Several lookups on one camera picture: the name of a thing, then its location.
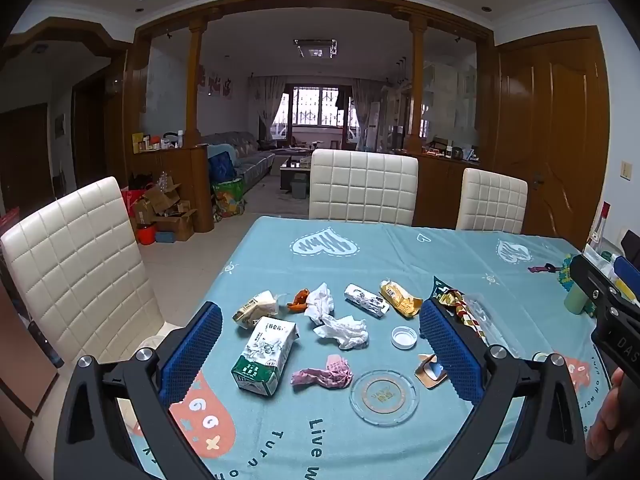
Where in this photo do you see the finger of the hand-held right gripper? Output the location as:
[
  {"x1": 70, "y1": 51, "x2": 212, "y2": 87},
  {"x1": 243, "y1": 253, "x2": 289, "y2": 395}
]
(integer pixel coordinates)
[
  {"x1": 570, "y1": 254, "x2": 640, "y2": 322},
  {"x1": 612, "y1": 255, "x2": 640, "y2": 306}
]

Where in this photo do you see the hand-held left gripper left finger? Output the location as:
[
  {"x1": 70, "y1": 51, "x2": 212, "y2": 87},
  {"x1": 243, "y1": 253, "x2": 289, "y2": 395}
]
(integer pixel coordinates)
[{"x1": 54, "y1": 301, "x2": 223, "y2": 480}]

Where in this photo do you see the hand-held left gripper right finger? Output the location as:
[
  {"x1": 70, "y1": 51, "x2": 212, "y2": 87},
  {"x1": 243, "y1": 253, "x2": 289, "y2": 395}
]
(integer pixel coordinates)
[{"x1": 419, "y1": 299, "x2": 588, "y2": 480}]

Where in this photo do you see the small brown foil packet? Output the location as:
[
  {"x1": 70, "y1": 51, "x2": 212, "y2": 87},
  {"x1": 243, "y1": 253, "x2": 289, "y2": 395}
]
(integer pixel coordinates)
[{"x1": 415, "y1": 353, "x2": 447, "y2": 390}]

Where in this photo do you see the red gold checkered wrapper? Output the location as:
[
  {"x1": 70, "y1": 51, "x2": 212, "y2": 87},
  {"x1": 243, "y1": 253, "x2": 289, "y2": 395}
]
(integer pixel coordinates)
[{"x1": 432, "y1": 276, "x2": 488, "y2": 346}]

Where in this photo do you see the white round plastic lid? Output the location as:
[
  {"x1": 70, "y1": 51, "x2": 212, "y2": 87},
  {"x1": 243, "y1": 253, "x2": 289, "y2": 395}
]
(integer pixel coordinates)
[{"x1": 391, "y1": 326, "x2": 417, "y2": 350}]

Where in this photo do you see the green and white milk carton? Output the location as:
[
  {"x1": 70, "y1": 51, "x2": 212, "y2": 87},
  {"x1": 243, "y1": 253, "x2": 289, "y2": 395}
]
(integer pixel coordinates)
[{"x1": 230, "y1": 316, "x2": 299, "y2": 395}]

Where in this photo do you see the white tissue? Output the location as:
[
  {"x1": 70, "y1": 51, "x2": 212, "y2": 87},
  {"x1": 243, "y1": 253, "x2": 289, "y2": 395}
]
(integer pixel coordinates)
[
  {"x1": 313, "y1": 315, "x2": 369, "y2": 351},
  {"x1": 303, "y1": 282, "x2": 335, "y2": 324}
]

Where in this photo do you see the pink paper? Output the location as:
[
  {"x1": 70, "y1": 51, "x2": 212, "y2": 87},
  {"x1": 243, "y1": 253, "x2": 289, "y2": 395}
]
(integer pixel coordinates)
[{"x1": 291, "y1": 355, "x2": 352, "y2": 391}]

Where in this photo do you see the person's right hand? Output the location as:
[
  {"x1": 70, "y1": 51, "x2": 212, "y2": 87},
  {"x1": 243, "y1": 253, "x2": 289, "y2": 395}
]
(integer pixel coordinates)
[{"x1": 585, "y1": 367, "x2": 640, "y2": 462}]

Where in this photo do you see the light green cup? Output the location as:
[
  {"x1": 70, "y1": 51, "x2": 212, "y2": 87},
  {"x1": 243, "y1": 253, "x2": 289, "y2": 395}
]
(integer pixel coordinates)
[{"x1": 564, "y1": 282, "x2": 593, "y2": 315}]

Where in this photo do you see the red and white box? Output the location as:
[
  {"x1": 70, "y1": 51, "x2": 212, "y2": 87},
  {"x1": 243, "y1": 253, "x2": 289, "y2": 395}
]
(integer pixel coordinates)
[{"x1": 587, "y1": 201, "x2": 612, "y2": 257}]

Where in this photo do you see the yellow snack wrapper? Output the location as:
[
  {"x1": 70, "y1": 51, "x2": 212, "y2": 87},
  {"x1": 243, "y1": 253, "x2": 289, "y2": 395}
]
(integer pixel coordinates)
[{"x1": 379, "y1": 280, "x2": 423, "y2": 319}]

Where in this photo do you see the crumpled beige carton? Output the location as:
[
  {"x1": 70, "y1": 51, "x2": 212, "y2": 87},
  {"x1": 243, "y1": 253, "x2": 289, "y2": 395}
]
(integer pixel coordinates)
[{"x1": 231, "y1": 291, "x2": 281, "y2": 330}]

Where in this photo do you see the white printed wrapper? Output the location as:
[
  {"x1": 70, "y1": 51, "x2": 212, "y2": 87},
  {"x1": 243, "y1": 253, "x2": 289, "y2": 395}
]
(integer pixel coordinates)
[{"x1": 344, "y1": 283, "x2": 391, "y2": 318}]

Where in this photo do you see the orange crumpled wrapper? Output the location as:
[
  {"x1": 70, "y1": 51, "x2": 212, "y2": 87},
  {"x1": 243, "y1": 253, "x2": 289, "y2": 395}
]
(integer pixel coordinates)
[{"x1": 287, "y1": 288, "x2": 312, "y2": 314}]

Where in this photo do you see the cream quilted leather chair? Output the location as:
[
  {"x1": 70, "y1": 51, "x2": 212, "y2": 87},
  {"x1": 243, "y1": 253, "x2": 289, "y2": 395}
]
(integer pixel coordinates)
[
  {"x1": 456, "y1": 167, "x2": 529, "y2": 235},
  {"x1": 0, "y1": 176, "x2": 175, "y2": 377},
  {"x1": 308, "y1": 148, "x2": 419, "y2": 227}
]

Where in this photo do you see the blue printed tablecloth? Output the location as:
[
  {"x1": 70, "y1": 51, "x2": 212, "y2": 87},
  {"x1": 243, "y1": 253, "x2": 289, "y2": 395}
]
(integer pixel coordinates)
[{"x1": 120, "y1": 216, "x2": 617, "y2": 480}]

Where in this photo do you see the pile of cardboard boxes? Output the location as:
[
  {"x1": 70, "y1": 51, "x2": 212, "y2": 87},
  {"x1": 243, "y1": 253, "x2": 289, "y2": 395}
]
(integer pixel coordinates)
[{"x1": 131, "y1": 180, "x2": 198, "y2": 242}]

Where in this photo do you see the colourful printed bag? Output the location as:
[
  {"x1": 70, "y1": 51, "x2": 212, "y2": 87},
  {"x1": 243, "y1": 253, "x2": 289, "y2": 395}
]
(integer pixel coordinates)
[{"x1": 211, "y1": 178, "x2": 247, "y2": 221}]

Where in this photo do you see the wooden partition counter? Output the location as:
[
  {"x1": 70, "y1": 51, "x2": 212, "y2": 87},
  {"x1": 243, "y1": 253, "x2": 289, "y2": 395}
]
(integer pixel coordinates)
[
  {"x1": 125, "y1": 145, "x2": 210, "y2": 233},
  {"x1": 417, "y1": 152, "x2": 481, "y2": 231}
]

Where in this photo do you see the brown wooden cabinet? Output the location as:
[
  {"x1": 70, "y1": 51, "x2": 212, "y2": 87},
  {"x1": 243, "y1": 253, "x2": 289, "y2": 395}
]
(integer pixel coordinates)
[{"x1": 0, "y1": 280, "x2": 58, "y2": 456}]

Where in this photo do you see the wooden door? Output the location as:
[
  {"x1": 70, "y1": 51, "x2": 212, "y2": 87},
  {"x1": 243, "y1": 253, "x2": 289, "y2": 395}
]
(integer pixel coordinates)
[{"x1": 492, "y1": 25, "x2": 612, "y2": 251}]

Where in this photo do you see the blue bag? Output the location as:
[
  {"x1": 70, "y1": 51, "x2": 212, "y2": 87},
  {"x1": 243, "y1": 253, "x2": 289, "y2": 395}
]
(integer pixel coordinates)
[{"x1": 207, "y1": 152, "x2": 236, "y2": 183}]

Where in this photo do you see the grey sofa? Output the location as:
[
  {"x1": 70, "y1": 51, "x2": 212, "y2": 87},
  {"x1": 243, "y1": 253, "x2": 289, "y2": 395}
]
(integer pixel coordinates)
[{"x1": 200, "y1": 131, "x2": 276, "y2": 191}]

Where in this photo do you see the dark coffee table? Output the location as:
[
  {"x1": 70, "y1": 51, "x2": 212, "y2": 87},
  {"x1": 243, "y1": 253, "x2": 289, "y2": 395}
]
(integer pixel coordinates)
[{"x1": 279, "y1": 152, "x2": 313, "y2": 192}]

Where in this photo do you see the white standing air conditioner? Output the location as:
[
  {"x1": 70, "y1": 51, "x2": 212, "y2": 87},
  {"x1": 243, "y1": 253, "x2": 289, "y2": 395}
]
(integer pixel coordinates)
[{"x1": 365, "y1": 100, "x2": 382, "y2": 151}]

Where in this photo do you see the patterned curtain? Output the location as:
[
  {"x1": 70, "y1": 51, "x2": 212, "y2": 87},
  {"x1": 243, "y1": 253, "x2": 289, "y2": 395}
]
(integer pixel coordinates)
[
  {"x1": 250, "y1": 76, "x2": 287, "y2": 141},
  {"x1": 350, "y1": 79, "x2": 382, "y2": 151}
]

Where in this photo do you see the barred window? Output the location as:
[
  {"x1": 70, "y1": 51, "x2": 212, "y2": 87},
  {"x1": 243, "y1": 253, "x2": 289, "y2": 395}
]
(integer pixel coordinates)
[{"x1": 289, "y1": 86, "x2": 351, "y2": 128}]

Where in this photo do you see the rectangular ceiling light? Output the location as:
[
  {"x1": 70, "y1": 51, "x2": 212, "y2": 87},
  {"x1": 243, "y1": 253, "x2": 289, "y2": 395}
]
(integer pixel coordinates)
[{"x1": 293, "y1": 38, "x2": 338, "y2": 60}]

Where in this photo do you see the pink wall decoration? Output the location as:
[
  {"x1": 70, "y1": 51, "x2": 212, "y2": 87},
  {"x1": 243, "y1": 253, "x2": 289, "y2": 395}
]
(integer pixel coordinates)
[{"x1": 197, "y1": 65, "x2": 233, "y2": 96}]

